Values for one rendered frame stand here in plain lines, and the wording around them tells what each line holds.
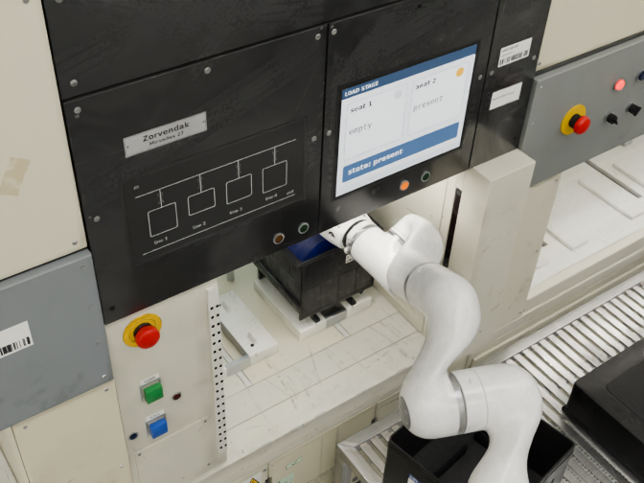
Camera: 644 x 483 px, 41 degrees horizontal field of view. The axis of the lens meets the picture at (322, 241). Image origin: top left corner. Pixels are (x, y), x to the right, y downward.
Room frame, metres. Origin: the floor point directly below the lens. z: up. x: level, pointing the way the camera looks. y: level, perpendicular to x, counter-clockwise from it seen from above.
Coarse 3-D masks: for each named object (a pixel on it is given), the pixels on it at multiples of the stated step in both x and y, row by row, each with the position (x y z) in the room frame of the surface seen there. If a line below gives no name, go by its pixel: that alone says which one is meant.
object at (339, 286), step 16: (272, 256) 1.45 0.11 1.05; (288, 256) 1.38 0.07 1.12; (320, 256) 1.39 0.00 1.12; (336, 256) 1.41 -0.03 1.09; (272, 272) 1.45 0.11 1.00; (288, 272) 1.39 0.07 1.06; (304, 272) 1.36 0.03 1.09; (320, 272) 1.39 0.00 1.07; (336, 272) 1.41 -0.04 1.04; (352, 272) 1.44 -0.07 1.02; (288, 288) 1.39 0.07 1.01; (304, 288) 1.36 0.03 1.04; (320, 288) 1.39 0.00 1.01; (336, 288) 1.42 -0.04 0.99; (352, 288) 1.44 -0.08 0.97; (304, 304) 1.36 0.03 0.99; (320, 304) 1.39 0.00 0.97; (352, 304) 1.45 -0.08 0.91
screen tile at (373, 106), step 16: (384, 96) 1.20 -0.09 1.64; (352, 112) 1.17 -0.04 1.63; (368, 112) 1.19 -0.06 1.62; (384, 112) 1.21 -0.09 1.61; (400, 112) 1.23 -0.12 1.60; (384, 128) 1.21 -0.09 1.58; (400, 128) 1.23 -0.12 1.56; (352, 144) 1.17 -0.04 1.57; (368, 144) 1.19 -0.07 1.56; (384, 144) 1.21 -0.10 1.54
